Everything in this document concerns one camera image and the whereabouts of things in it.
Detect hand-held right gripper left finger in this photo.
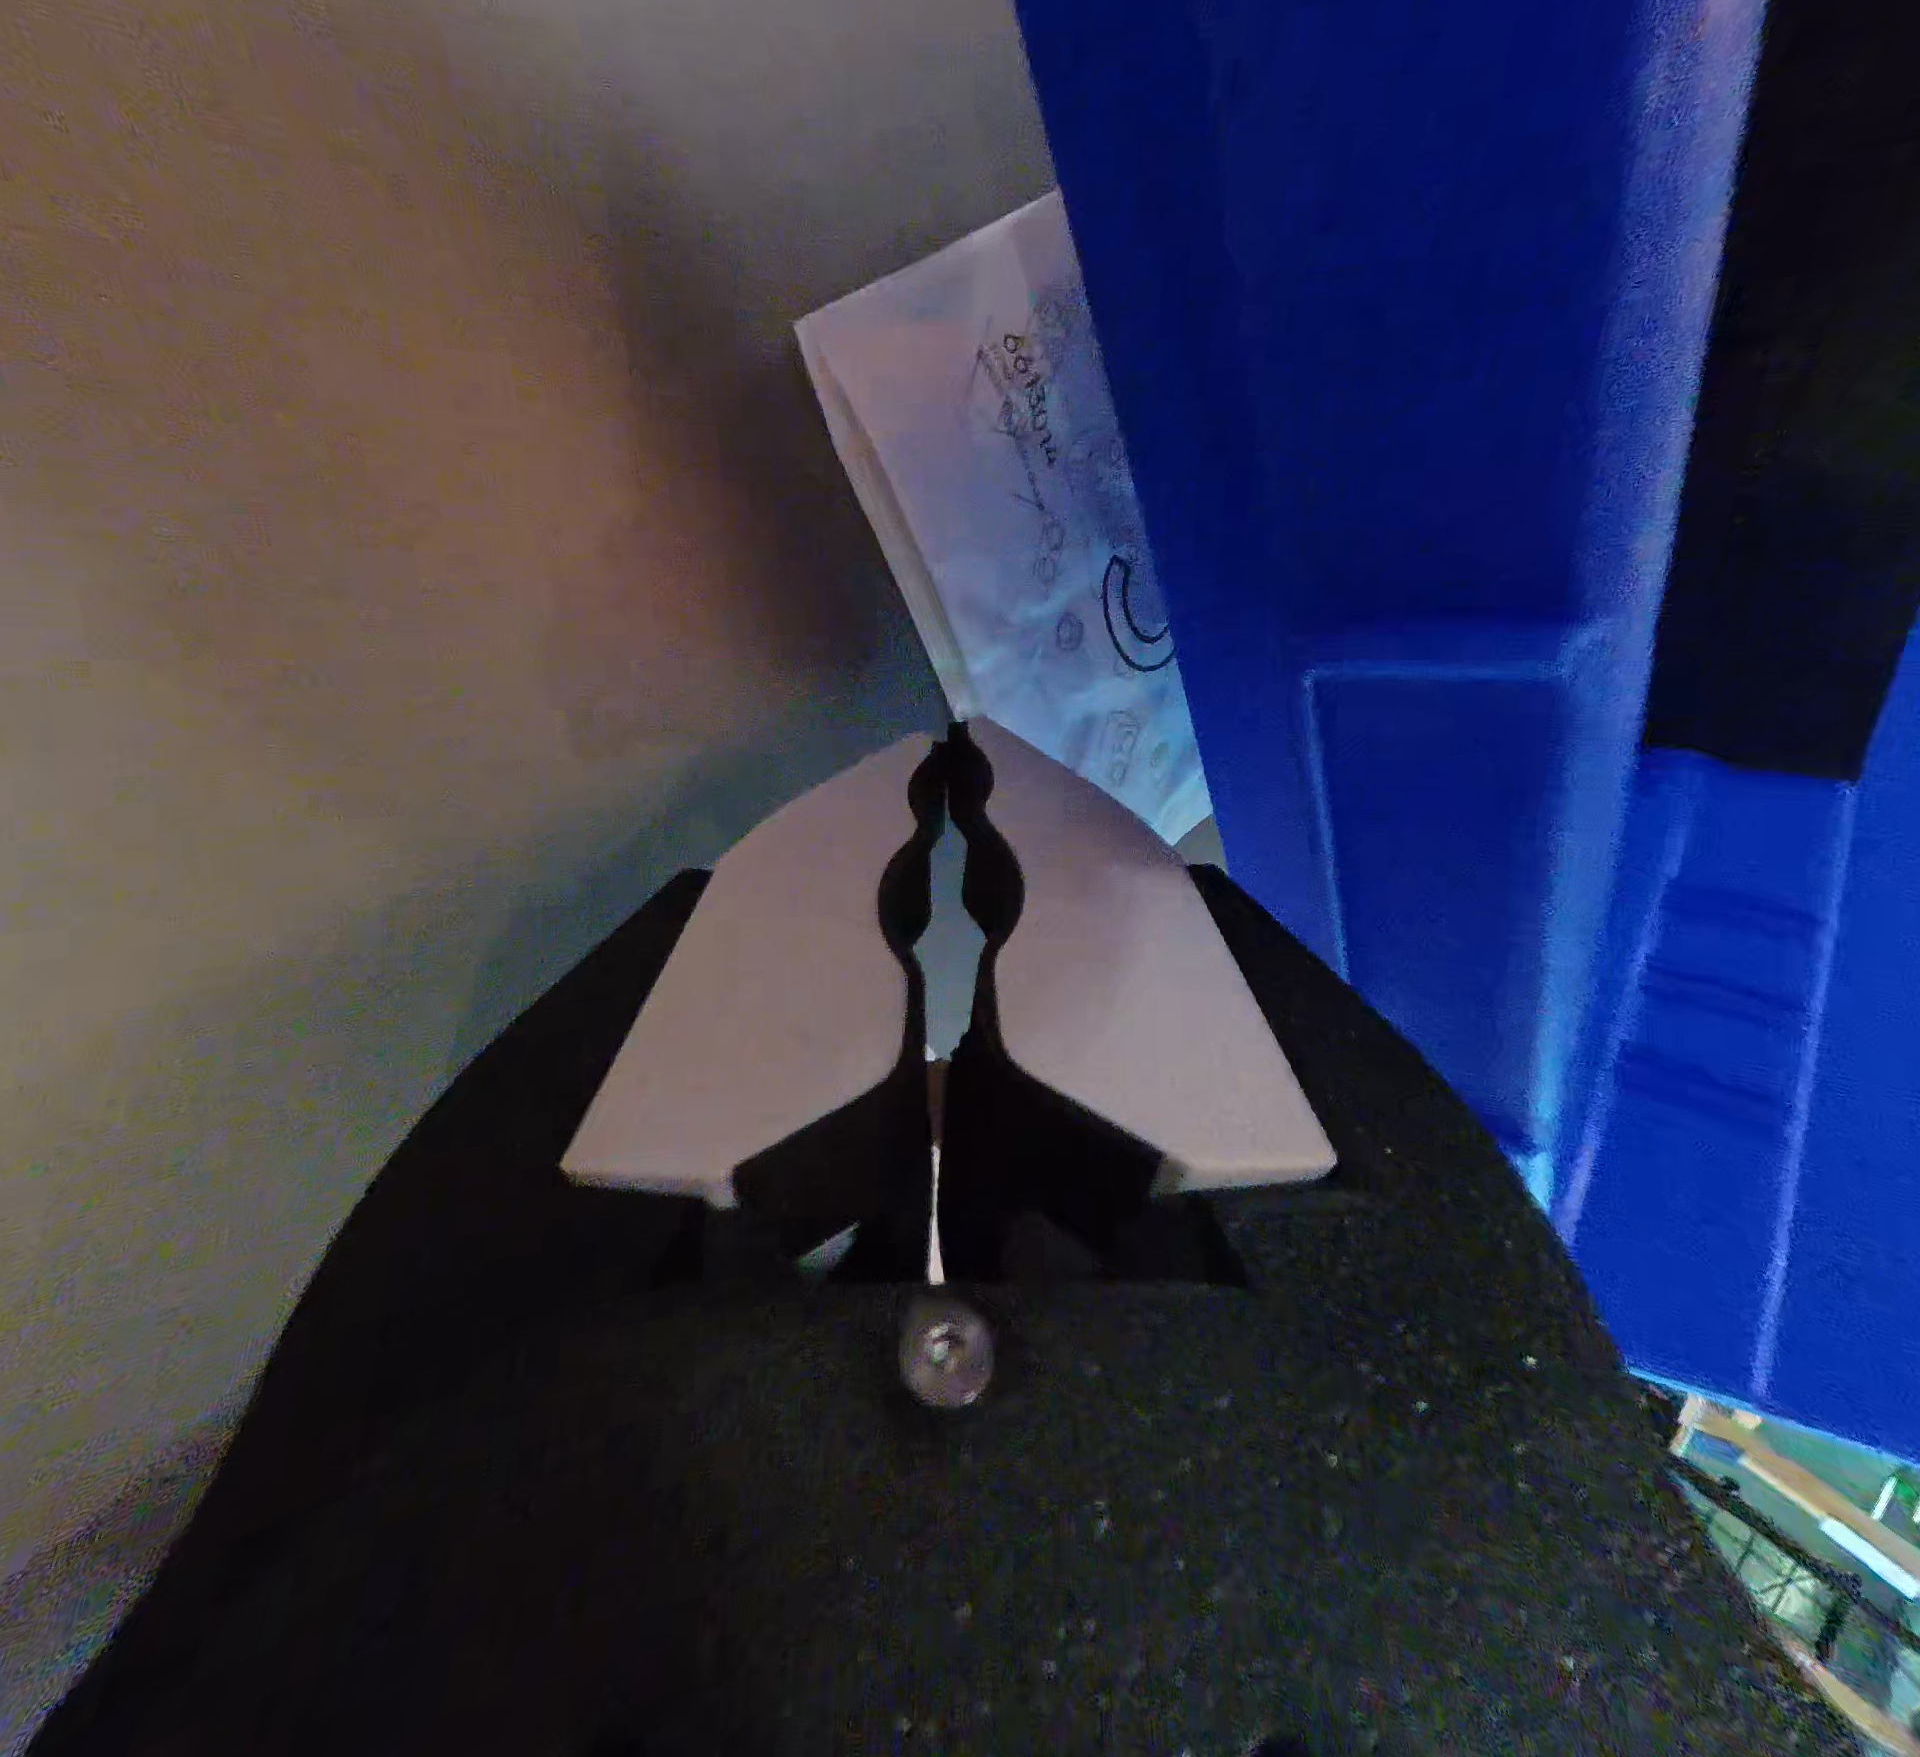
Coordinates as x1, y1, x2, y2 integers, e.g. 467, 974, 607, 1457
560, 730, 961, 1210

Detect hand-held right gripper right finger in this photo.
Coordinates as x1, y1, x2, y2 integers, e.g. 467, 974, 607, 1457
947, 716, 1338, 1200

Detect blue plastic bin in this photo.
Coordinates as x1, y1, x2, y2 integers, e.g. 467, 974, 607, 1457
1000, 0, 1920, 1463

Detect white instruction sheet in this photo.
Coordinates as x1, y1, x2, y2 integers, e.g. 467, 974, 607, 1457
792, 192, 1213, 843

